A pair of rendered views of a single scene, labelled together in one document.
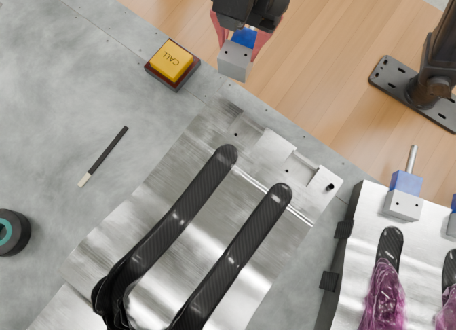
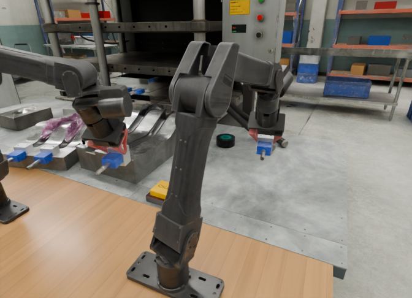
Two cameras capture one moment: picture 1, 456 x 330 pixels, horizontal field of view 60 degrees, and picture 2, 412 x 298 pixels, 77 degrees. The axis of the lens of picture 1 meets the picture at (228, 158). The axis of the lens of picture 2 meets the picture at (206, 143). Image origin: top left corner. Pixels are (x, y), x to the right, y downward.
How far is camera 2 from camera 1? 1.08 m
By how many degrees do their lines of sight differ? 80
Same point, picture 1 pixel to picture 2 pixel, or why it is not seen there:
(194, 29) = (151, 219)
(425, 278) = (53, 140)
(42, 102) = (236, 175)
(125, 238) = (168, 122)
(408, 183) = (42, 154)
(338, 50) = (40, 223)
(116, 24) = (209, 212)
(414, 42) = not seen: outside the picture
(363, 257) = (76, 141)
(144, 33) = not seen: hidden behind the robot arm
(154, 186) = (162, 138)
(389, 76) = (13, 210)
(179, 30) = not seen: hidden behind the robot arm
